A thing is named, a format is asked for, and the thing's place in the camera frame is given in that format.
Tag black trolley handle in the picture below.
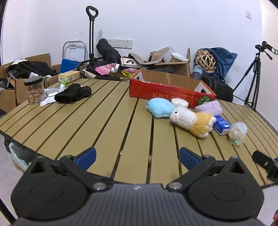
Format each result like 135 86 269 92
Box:
86 6 99 61

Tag tan slatted folding table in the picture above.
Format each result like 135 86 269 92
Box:
1 79 277 185

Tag dark blue fabric bag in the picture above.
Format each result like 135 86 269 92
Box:
203 47 238 83

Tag woven rattan ball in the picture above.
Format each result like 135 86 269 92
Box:
195 49 216 73

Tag black bag by wall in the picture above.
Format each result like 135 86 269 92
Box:
96 39 121 64

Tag blue handkerchief tissue pack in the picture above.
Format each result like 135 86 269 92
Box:
213 115 231 136

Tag white wall power strip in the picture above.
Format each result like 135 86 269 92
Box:
107 39 133 49

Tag light blue plush toy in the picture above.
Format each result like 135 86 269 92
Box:
146 98 175 118

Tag black camera tripod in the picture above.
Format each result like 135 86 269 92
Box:
232 51 262 112

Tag clear plastic bag wad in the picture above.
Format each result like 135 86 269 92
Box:
228 122 248 146

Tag black camcorder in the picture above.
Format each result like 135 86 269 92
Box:
255 41 277 60

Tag blue water bottle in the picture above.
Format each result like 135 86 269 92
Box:
191 65 203 80

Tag black backpack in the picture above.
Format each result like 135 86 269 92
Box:
202 73 233 102

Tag open brown cardboard box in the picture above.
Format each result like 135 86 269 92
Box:
143 46 191 77

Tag cardboard box with green liner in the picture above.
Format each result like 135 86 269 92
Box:
9 143 37 173

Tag small yellow carton box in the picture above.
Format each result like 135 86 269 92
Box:
58 71 80 84

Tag white wall switch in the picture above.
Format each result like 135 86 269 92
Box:
246 10 252 20

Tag red cardboard box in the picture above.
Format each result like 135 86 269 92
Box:
129 69 217 108

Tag person's left hand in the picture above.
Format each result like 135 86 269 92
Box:
271 210 278 226

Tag lavender fluffy towel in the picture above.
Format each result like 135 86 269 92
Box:
195 100 223 116

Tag pink packet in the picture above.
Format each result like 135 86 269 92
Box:
95 63 120 76

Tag black cloth on table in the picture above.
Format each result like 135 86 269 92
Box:
54 84 91 104

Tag white round foam sponge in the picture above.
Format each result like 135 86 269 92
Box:
171 98 189 108

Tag small green white bottle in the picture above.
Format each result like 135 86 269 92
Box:
59 78 67 92

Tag clear jar with black lid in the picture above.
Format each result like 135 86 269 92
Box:
24 76 46 104

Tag white yellow plush alpaca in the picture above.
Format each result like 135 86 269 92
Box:
170 106 216 138

